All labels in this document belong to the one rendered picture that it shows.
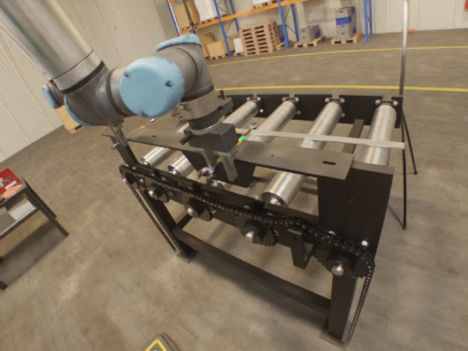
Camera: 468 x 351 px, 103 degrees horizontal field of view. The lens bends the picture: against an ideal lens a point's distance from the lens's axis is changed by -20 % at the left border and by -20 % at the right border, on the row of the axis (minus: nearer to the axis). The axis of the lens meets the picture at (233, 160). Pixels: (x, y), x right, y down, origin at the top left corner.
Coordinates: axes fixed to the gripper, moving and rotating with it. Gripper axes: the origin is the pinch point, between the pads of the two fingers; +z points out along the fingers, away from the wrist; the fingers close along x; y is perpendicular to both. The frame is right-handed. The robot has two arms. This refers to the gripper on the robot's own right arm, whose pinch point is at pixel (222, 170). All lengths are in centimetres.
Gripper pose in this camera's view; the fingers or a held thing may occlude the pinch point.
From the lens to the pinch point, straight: 61.5
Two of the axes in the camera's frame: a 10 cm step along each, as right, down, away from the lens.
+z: 2.6, 8.0, 5.4
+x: 7.8, 1.5, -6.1
